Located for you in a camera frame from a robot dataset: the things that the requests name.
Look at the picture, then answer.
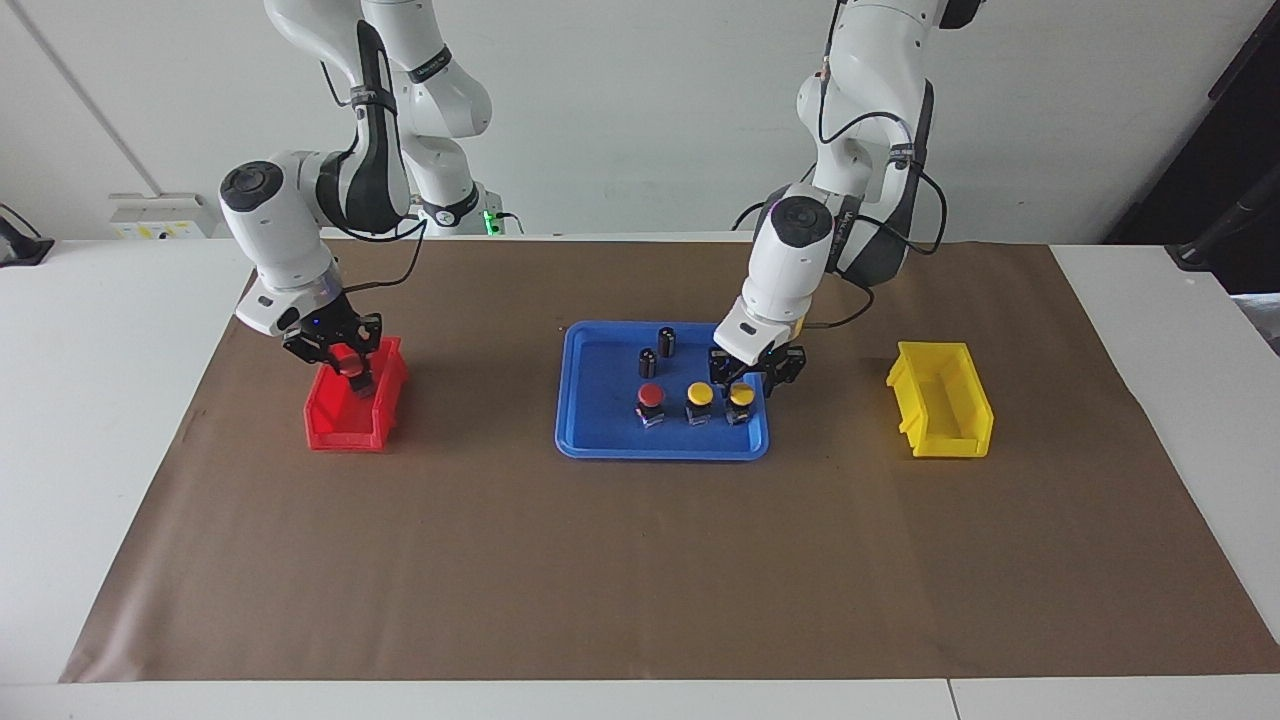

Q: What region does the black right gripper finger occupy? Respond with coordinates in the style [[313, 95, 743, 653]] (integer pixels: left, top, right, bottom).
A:
[[283, 338, 346, 373], [348, 313, 384, 396]]

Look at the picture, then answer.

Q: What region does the red plastic bin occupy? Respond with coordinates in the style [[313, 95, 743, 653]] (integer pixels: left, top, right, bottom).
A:
[[303, 335, 409, 453]]

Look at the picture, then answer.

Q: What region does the blue plastic tray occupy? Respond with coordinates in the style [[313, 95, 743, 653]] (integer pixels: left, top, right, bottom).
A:
[[555, 320, 771, 461]]

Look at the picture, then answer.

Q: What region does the yellow plastic bin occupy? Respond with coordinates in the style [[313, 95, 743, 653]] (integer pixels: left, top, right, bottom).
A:
[[885, 341, 996, 459]]

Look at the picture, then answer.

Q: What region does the white power socket box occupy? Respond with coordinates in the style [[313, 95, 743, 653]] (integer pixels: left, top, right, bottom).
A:
[[108, 193, 226, 241]]

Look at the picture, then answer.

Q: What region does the brown paper mat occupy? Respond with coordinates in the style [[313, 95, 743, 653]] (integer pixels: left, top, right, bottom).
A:
[[60, 237, 1280, 684]]

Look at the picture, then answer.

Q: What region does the black device at table edge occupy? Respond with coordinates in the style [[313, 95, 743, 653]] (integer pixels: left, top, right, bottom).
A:
[[0, 203, 56, 268]]

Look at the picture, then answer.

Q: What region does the black tripod stand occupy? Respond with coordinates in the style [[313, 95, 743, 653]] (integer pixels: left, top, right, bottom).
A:
[[1165, 165, 1280, 273]]

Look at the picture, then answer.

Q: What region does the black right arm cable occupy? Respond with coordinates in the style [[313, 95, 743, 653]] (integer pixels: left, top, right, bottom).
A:
[[320, 60, 431, 296]]

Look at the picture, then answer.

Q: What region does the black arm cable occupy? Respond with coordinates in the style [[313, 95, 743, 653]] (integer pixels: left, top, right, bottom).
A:
[[800, 60, 949, 331], [320, 60, 431, 296]]

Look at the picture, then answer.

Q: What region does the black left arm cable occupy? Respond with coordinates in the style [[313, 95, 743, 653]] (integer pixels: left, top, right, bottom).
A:
[[800, 60, 949, 331]]

